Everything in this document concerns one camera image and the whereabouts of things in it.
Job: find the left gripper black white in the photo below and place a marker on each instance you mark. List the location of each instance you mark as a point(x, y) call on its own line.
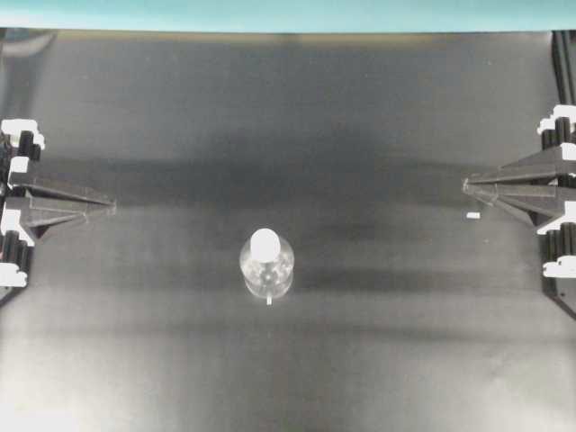
point(24, 221)

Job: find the black aluminium frame rail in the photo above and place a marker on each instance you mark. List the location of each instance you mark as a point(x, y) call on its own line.
point(563, 56)

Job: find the white bottle cap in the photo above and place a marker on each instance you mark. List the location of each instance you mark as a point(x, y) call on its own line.
point(265, 245)

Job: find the clear plastic bottle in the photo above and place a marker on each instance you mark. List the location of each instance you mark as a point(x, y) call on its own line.
point(270, 281)

